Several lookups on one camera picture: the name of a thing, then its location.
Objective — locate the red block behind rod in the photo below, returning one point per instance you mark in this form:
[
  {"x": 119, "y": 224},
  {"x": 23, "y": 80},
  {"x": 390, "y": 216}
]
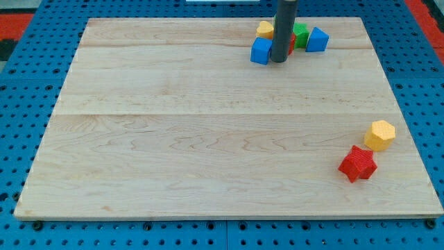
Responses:
[{"x": 292, "y": 44}]

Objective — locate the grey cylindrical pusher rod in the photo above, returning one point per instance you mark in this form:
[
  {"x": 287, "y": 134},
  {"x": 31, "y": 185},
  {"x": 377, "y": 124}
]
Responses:
[{"x": 283, "y": 29}]

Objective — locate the yellow heart block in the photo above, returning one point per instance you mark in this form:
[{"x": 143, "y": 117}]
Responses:
[{"x": 265, "y": 30}]

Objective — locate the green block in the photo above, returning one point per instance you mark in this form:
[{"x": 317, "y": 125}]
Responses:
[{"x": 301, "y": 32}]

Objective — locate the light wooden board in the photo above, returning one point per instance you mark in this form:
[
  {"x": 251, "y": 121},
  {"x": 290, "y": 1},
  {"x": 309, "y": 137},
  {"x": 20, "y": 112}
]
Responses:
[{"x": 168, "y": 119}]

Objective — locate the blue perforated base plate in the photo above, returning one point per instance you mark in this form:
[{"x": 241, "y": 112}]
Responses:
[{"x": 34, "y": 74}]

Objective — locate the blue triangular block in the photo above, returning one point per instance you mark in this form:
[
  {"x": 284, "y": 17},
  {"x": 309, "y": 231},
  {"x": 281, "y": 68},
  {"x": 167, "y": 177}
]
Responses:
[{"x": 317, "y": 41}]

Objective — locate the yellow hexagon block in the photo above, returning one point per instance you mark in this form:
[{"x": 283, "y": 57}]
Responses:
[{"x": 380, "y": 135}]

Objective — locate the red star block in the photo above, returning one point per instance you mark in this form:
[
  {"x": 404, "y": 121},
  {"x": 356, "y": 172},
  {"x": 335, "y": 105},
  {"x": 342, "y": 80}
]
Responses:
[{"x": 358, "y": 164}]

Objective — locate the blue cube block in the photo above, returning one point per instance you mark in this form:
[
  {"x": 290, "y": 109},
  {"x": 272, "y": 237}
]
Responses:
[{"x": 260, "y": 51}]

